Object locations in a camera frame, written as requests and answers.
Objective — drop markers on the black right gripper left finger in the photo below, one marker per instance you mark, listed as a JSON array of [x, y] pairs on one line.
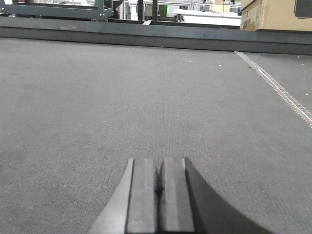
[[132, 207]]

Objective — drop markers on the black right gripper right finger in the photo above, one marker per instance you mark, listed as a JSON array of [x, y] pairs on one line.
[[189, 205]]

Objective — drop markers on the grey carpet mat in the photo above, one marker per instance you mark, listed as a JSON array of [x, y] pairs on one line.
[[71, 114]]

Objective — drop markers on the dark raised table edge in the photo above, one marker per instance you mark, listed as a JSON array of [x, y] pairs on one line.
[[159, 34]]

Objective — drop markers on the white table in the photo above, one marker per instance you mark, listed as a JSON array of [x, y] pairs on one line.
[[212, 18]]

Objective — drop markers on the large cardboard box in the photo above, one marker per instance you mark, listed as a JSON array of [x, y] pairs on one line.
[[283, 15]]

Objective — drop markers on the black metal frame cart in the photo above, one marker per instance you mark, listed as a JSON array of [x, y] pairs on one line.
[[77, 9]]

